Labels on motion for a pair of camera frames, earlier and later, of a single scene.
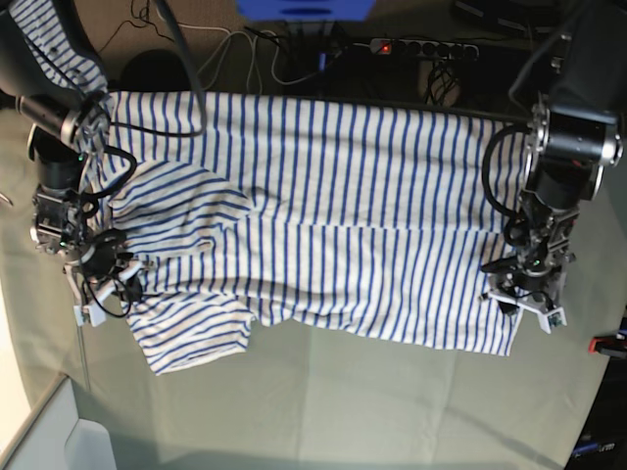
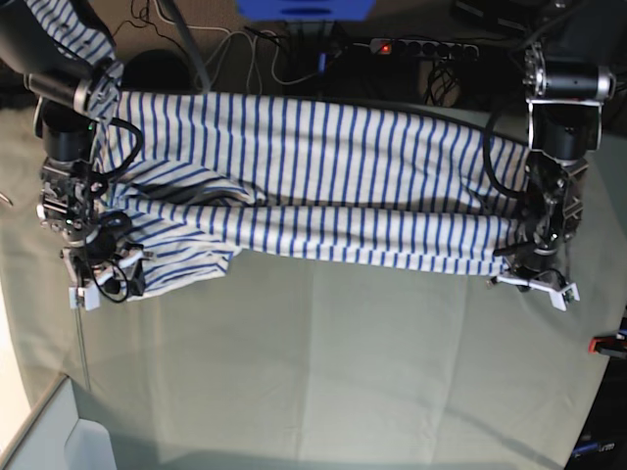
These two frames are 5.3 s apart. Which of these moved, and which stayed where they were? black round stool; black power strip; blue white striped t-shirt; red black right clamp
Moved: blue white striped t-shirt
Stayed: black round stool; red black right clamp; black power strip
